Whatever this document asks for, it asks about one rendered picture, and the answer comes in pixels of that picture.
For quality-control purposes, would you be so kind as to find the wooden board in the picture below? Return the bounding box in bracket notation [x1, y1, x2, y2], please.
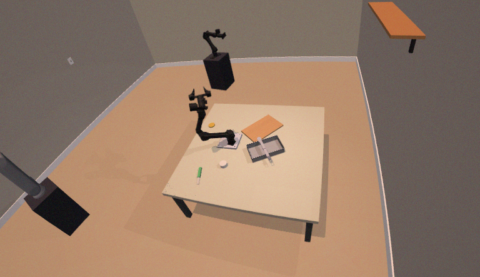
[241, 115, 283, 142]

